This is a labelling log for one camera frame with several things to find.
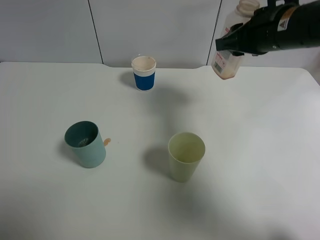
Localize pale green plastic cup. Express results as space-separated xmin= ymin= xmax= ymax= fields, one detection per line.
xmin=168 ymin=132 xmax=206 ymax=183

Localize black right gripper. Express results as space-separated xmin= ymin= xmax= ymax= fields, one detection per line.
xmin=215 ymin=0 xmax=320 ymax=55

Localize clear plastic drink bottle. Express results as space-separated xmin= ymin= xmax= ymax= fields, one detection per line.
xmin=211 ymin=0 xmax=260 ymax=80

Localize blue sleeved white cup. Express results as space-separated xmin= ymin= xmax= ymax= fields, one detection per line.
xmin=131 ymin=55 xmax=157 ymax=91

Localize teal plastic cup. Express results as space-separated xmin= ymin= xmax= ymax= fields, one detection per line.
xmin=64 ymin=121 xmax=106 ymax=168

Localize brown drink spill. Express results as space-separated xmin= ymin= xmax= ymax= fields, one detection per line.
xmin=103 ymin=138 xmax=111 ymax=147

